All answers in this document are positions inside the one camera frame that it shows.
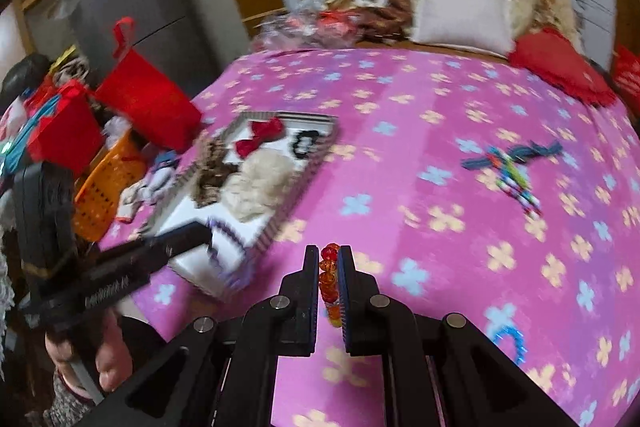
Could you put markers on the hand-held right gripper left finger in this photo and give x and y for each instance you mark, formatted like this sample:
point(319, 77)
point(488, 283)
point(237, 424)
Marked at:
point(306, 307)

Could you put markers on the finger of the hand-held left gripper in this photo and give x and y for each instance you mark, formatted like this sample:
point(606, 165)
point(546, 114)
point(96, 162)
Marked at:
point(180, 239)

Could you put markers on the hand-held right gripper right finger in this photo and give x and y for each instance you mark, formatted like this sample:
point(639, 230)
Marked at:
point(345, 302)

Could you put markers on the brown scrunchie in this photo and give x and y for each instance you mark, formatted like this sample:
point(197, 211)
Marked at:
point(212, 189)

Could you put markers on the white polka dot scrunchie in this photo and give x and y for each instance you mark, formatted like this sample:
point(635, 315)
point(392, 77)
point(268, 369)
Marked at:
point(250, 204)

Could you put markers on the leopard print hair bow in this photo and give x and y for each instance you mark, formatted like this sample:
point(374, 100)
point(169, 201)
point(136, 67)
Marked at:
point(212, 152)

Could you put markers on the striped jewelry box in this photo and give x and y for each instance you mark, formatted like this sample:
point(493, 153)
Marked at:
point(280, 212)

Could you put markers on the cream sheer scrunchie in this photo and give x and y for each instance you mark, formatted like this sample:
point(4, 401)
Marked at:
point(265, 167)

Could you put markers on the red hair bow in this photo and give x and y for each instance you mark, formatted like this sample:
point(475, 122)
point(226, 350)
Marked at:
point(257, 137)

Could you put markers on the black and red scrunchie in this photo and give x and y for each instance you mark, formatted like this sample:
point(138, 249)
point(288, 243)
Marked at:
point(305, 143)

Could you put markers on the person's left hand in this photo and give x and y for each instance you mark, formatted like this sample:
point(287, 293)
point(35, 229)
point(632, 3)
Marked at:
point(115, 357)

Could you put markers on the white plush toy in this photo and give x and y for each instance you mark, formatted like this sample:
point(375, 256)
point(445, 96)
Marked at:
point(152, 184)

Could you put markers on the orange plastic basket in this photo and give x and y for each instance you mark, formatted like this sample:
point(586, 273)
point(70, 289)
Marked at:
point(107, 187)

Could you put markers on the red gift bag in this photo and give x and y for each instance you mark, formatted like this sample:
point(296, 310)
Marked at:
point(65, 127)

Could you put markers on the dark round object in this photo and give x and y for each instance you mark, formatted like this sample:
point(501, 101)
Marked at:
point(22, 77)

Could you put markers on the blue striped headband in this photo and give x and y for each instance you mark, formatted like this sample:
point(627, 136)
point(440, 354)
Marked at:
point(530, 152)

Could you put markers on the clear plastic bag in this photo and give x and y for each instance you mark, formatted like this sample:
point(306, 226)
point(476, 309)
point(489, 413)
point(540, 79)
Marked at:
point(310, 24)

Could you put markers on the white pillow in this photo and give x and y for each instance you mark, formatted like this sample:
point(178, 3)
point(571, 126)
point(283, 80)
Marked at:
point(462, 14)

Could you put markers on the red frilled cushion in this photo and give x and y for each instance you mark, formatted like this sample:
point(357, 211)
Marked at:
point(555, 62)

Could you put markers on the red shopping bag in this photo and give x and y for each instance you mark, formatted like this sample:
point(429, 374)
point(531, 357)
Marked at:
point(627, 77)

